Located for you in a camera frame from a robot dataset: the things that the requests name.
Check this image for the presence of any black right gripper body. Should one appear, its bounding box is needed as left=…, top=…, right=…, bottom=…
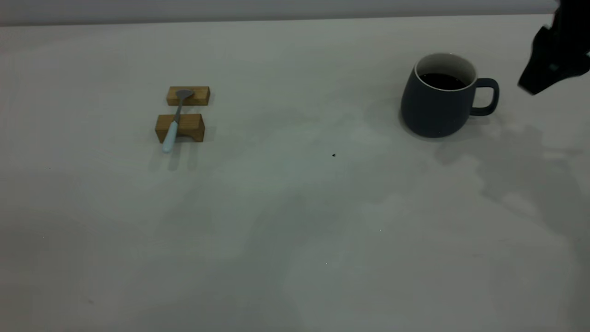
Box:
left=552, top=0, right=590, bottom=52

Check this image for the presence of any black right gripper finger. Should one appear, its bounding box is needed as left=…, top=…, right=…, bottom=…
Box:
left=517, top=27, right=590, bottom=95

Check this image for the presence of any dark grey mug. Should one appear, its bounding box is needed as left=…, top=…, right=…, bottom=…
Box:
left=400, top=53, right=500, bottom=138

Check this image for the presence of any spoon with pale blue handle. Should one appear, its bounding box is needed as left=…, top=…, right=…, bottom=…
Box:
left=162, top=89, right=195, bottom=154

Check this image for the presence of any dark coffee liquid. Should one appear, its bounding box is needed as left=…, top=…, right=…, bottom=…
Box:
left=419, top=73, right=467, bottom=91

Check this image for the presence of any flat rectangular wooden block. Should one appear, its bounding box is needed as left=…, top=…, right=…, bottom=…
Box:
left=166, top=86, right=211, bottom=107

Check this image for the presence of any arched wooden block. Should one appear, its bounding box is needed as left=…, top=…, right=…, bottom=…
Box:
left=155, top=114, right=205, bottom=143

